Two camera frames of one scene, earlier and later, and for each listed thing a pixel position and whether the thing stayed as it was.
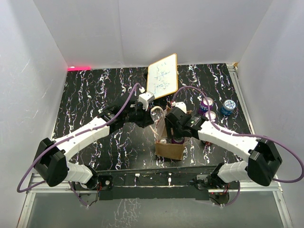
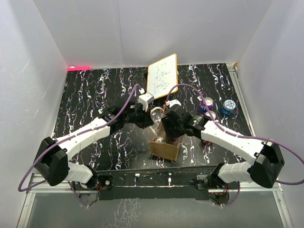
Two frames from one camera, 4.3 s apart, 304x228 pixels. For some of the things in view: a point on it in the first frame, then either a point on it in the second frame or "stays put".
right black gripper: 169,126 stays put
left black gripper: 147,119 stays put
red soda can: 165,140 → 160,139
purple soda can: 213,115 stays put
